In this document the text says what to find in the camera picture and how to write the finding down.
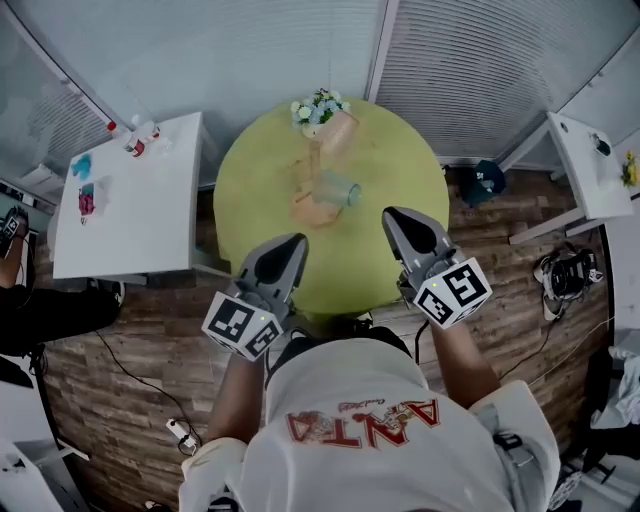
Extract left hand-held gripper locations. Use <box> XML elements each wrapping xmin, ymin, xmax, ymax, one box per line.
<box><xmin>201</xmin><ymin>233</ymin><xmax>310</xmax><ymax>361</ymax></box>

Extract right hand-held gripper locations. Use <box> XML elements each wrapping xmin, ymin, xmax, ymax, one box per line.
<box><xmin>382</xmin><ymin>207</ymin><xmax>494</xmax><ymax>331</ymax></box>

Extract wooden cup tree stand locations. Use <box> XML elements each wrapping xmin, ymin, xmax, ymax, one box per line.
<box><xmin>289</xmin><ymin>139</ymin><xmax>346</xmax><ymax>229</ymax></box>

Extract green glass cup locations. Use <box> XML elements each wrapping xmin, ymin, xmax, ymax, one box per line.
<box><xmin>319</xmin><ymin>168</ymin><xmax>362</xmax><ymax>209</ymax></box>

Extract orange glass cup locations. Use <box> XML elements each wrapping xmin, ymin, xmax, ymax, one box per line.
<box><xmin>317</xmin><ymin>110</ymin><xmax>361</xmax><ymax>154</ymax></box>

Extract person's left forearm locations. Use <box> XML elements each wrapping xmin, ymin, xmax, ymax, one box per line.
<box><xmin>207</xmin><ymin>349</ymin><xmax>266</xmax><ymax>441</ymax></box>

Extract person's right forearm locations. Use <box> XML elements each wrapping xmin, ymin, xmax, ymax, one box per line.
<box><xmin>429</xmin><ymin>322</ymin><xmax>501</xmax><ymax>409</ymax></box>

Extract yellow-green round tablecloth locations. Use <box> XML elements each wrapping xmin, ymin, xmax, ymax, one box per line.
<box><xmin>213</xmin><ymin>97</ymin><xmax>451</xmax><ymax>315</ymax></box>

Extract dark teal trash bin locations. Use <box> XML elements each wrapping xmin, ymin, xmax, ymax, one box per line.
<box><xmin>459</xmin><ymin>158</ymin><xmax>507</xmax><ymax>206</ymax></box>

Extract large white table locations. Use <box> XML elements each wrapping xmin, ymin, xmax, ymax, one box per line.
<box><xmin>52</xmin><ymin>112</ymin><xmax>234</xmax><ymax>287</ymax></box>

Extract black and white headset rig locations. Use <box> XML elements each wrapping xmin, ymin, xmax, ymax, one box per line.
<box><xmin>532</xmin><ymin>248</ymin><xmax>604</xmax><ymax>321</ymax></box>

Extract white pot with flowers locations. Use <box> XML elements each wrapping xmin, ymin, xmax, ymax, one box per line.
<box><xmin>290</xmin><ymin>88</ymin><xmax>352</xmax><ymax>139</ymax></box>

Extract white power strip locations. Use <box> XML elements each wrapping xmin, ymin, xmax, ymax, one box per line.
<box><xmin>165</xmin><ymin>417</ymin><xmax>200</xmax><ymax>449</ymax></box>

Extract small white table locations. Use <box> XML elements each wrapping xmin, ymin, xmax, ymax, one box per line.
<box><xmin>499</xmin><ymin>110</ymin><xmax>640</xmax><ymax>245</ymax></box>

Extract clear cap plastic bottle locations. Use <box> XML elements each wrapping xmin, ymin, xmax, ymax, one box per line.
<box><xmin>129</xmin><ymin>113</ymin><xmax>161</xmax><ymax>141</ymax></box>

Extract red cap plastic bottle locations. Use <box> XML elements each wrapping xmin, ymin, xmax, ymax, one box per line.
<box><xmin>106</xmin><ymin>119</ymin><xmax>147</xmax><ymax>157</ymax></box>

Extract white box with pink contents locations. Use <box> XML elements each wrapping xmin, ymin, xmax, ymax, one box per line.
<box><xmin>77</xmin><ymin>174</ymin><xmax>114</xmax><ymax>226</ymax></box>

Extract person's white printed shirt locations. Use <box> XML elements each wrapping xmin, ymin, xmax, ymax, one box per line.
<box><xmin>178</xmin><ymin>337</ymin><xmax>561</xmax><ymax>512</ymax></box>

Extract small teal item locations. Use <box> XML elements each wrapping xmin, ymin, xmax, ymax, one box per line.
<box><xmin>71</xmin><ymin>152</ymin><xmax>96</xmax><ymax>179</ymax></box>

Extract yellow flowers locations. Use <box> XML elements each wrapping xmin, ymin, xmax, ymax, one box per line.
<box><xmin>619</xmin><ymin>151</ymin><xmax>640</xmax><ymax>189</ymax></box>

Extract light crumpled cloth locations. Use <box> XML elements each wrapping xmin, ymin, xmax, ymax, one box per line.
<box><xmin>589</xmin><ymin>344</ymin><xmax>640</xmax><ymax>431</ymax></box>

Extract black office chair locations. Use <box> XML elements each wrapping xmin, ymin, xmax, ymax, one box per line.
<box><xmin>0</xmin><ymin>352</ymin><xmax>36</xmax><ymax>390</ymax></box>

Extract white workbench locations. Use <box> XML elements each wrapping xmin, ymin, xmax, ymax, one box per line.
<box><xmin>0</xmin><ymin>434</ymin><xmax>91</xmax><ymax>512</ymax></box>

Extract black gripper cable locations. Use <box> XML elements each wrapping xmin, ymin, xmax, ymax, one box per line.
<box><xmin>413</xmin><ymin>319</ymin><xmax>432</xmax><ymax>362</ymax></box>

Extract black floor cable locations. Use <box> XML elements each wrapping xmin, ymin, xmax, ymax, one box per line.
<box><xmin>94</xmin><ymin>329</ymin><xmax>201</xmax><ymax>446</ymax></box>

